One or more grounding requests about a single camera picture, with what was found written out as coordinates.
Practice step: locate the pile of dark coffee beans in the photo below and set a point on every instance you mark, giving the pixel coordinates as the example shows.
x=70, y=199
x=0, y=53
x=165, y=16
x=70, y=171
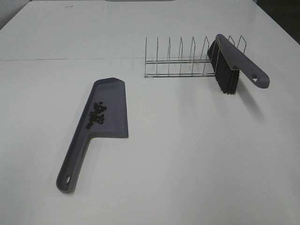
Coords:
x=97, y=114

